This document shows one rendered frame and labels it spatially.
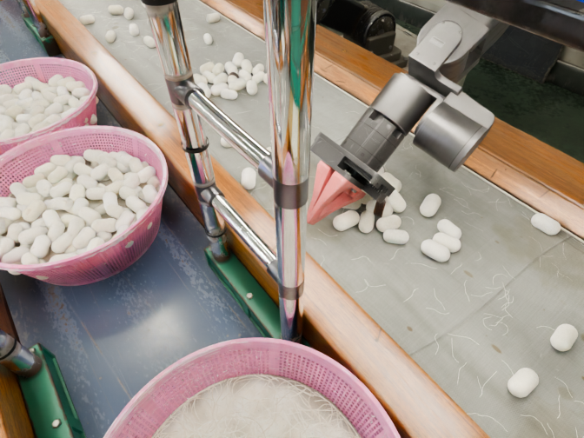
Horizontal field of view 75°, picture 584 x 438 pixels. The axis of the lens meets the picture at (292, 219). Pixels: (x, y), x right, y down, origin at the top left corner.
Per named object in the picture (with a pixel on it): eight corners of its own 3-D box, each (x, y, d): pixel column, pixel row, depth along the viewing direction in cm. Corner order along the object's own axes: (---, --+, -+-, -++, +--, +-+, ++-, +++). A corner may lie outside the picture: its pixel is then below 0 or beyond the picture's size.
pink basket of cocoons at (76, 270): (102, 152, 71) (80, 107, 63) (216, 207, 62) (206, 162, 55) (-43, 254, 56) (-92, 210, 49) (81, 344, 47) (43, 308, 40)
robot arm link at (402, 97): (401, 77, 48) (396, 58, 43) (447, 107, 46) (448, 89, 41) (367, 122, 50) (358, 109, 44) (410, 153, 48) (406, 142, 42)
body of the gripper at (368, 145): (368, 188, 42) (413, 132, 41) (309, 142, 47) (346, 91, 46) (387, 201, 48) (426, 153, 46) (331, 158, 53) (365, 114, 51)
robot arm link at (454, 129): (435, 57, 50) (441, 14, 42) (515, 104, 46) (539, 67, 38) (375, 129, 51) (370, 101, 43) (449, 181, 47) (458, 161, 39)
